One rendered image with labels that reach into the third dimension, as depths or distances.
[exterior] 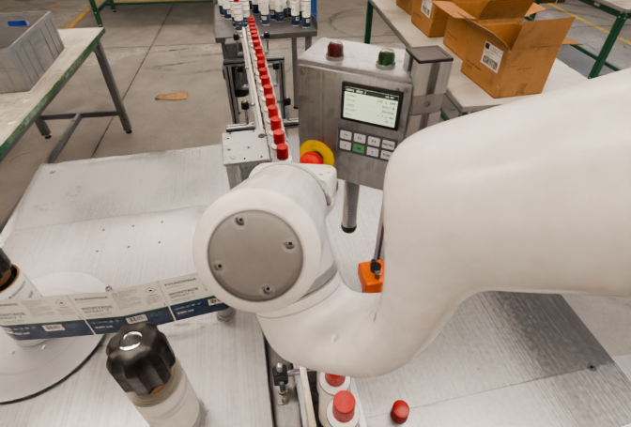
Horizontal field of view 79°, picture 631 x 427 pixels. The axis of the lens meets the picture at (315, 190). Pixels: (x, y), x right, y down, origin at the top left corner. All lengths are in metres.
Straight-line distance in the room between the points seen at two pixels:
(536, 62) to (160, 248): 1.83
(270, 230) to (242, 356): 0.68
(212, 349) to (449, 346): 0.53
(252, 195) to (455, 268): 0.12
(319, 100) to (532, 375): 0.76
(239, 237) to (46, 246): 1.07
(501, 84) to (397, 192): 1.95
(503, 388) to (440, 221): 0.84
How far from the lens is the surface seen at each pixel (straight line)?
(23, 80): 2.42
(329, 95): 0.55
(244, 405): 0.86
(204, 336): 0.94
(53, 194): 1.55
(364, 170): 0.59
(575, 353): 1.12
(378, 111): 0.53
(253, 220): 0.24
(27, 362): 1.05
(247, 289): 0.26
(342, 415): 0.64
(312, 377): 0.87
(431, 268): 0.19
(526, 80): 2.20
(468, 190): 0.17
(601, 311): 2.42
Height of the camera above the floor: 1.68
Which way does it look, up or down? 41 degrees down
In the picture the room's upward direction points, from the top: straight up
